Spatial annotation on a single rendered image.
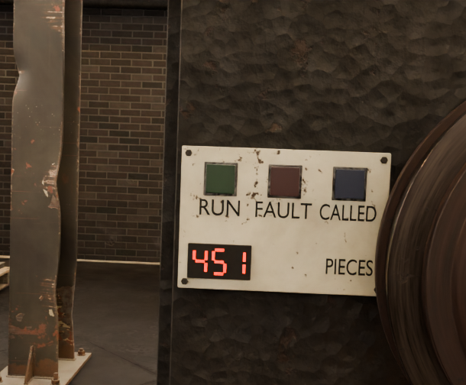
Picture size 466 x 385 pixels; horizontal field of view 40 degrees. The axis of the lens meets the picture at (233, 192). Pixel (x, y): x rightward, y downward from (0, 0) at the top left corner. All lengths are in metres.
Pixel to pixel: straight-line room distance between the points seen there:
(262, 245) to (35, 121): 2.67
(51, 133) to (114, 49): 3.73
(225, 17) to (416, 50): 0.24
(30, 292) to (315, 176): 2.79
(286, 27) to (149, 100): 6.08
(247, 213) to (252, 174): 0.05
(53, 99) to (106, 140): 3.61
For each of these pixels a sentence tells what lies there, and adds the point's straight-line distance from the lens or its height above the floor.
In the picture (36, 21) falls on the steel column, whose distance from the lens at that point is 3.45.
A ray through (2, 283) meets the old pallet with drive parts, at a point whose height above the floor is 0.03.
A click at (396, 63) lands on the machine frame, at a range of 0.84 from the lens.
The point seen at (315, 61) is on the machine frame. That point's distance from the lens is 0.83.
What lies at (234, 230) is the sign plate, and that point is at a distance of 0.80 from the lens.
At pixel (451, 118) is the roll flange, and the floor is 1.28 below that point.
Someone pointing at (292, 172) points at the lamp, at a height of 1.21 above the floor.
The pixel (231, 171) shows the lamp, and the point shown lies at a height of 1.21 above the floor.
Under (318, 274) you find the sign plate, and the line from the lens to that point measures 0.81.
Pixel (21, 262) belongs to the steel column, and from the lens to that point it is 3.47.
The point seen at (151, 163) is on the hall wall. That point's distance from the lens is 6.86.
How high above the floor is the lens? 1.23
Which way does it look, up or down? 4 degrees down
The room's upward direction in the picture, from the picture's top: 2 degrees clockwise
